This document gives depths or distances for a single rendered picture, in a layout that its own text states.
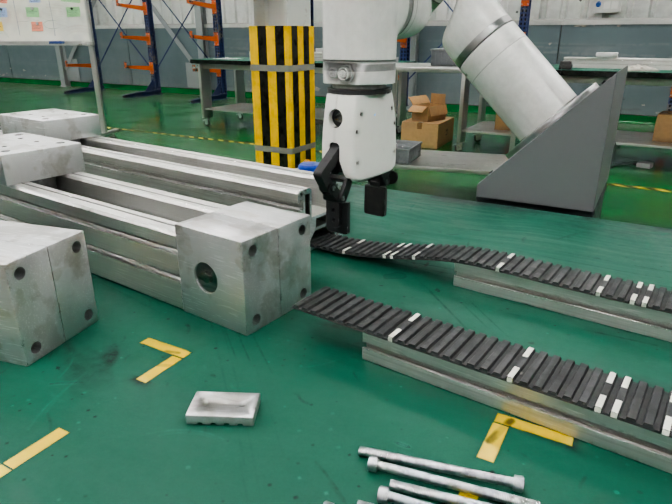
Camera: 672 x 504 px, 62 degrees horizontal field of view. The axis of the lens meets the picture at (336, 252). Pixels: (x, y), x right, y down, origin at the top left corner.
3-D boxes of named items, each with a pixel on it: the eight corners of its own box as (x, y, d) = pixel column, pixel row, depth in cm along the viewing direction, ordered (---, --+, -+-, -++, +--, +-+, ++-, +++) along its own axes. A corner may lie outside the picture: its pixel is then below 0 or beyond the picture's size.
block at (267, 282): (325, 291, 62) (324, 209, 59) (247, 336, 53) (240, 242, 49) (264, 272, 67) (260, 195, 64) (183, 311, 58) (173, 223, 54)
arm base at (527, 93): (517, 152, 113) (459, 82, 114) (601, 85, 103) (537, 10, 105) (499, 166, 97) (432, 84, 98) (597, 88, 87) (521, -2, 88)
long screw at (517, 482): (523, 485, 35) (525, 472, 35) (523, 496, 34) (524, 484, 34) (361, 451, 39) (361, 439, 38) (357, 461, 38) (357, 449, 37)
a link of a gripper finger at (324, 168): (318, 149, 61) (323, 197, 63) (357, 130, 66) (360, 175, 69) (310, 148, 61) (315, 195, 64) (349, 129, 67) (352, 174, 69)
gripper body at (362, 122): (362, 84, 59) (360, 187, 63) (408, 78, 67) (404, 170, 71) (306, 81, 63) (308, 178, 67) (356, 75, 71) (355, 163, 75)
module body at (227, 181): (343, 234, 80) (343, 176, 77) (299, 255, 72) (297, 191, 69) (44, 164, 123) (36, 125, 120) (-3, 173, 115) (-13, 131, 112)
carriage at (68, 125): (104, 149, 109) (98, 114, 106) (49, 159, 100) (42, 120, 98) (59, 141, 117) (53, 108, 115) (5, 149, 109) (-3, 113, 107)
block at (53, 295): (115, 309, 58) (101, 222, 55) (27, 367, 48) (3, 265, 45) (38, 296, 61) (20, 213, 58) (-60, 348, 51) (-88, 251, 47)
